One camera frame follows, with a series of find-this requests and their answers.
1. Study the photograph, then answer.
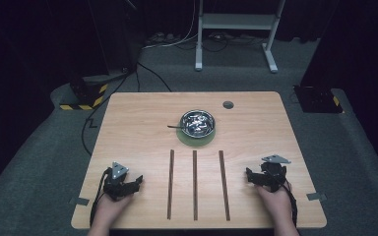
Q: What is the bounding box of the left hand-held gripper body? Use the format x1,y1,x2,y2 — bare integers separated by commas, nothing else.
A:
102,161,138,202

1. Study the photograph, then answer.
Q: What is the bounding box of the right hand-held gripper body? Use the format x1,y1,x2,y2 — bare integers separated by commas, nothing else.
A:
258,154,292,194

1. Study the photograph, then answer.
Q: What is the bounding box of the dark wooden strip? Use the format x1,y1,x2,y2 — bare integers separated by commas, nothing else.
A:
218,149,231,222
192,149,199,221
166,149,175,220

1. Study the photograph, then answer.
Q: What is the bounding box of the person's left hand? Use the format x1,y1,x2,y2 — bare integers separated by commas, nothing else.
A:
93,192,134,230

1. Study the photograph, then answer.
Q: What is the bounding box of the person's right hand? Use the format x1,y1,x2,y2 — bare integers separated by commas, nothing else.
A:
255,182,293,225

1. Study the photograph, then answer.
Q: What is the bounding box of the grey tape piece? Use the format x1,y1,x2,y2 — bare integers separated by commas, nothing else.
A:
69,197,91,207
306,192,328,203

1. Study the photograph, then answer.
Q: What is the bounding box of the round green coaster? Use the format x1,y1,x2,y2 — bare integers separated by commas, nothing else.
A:
176,126,217,148

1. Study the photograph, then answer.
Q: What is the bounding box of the pile of metal screws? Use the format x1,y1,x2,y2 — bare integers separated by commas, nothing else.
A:
183,114,212,135

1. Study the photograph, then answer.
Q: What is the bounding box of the round metal bowl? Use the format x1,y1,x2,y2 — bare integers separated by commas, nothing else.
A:
179,109,217,139

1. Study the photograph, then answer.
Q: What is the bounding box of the black perforated box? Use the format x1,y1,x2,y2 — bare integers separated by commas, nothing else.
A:
292,85,346,115

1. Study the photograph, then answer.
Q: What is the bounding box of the black box with yellow stripes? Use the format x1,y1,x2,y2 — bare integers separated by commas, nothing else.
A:
59,76,109,111

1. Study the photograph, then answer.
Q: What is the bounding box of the dark power strip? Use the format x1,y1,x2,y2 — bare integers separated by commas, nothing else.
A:
145,31,179,46

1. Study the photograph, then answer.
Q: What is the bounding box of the dark stand pole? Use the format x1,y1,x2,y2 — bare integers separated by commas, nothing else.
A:
85,0,140,77

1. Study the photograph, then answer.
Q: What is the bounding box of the white metal stand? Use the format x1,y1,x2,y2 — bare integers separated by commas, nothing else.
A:
194,0,286,74

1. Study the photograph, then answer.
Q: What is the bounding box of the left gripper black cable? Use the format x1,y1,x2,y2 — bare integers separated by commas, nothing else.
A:
90,167,112,228

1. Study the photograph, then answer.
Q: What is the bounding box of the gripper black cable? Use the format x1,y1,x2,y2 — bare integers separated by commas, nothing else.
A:
90,167,112,228
283,179,299,228

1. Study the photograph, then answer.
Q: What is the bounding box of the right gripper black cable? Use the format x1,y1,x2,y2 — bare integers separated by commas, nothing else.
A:
283,179,299,228

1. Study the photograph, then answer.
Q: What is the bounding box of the long black floor cable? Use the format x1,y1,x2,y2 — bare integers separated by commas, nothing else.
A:
81,63,138,157

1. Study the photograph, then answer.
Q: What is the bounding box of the short black floor cable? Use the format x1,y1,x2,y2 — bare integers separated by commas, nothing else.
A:
136,61,173,93

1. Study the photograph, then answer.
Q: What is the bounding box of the black cable bundle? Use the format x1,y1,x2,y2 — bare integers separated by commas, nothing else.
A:
202,31,264,53

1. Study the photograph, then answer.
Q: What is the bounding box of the white floor cable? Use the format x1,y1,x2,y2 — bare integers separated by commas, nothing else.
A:
142,0,201,51

